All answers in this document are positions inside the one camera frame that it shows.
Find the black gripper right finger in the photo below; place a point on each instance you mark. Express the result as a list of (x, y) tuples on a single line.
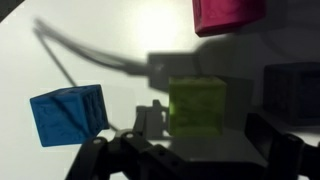
[(286, 160)]

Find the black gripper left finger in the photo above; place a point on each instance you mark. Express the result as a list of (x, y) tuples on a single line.
[(150, 156)]

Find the yellow-green cube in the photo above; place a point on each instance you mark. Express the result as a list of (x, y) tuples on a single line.
[(196, 106)]

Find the dark grey cube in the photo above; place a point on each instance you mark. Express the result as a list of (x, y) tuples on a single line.
[(293, 93)]

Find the blue cube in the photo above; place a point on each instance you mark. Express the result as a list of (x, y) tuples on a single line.
[(66, 115)]

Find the pink cube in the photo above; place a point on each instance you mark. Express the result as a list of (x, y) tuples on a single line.
[(226, 15)]

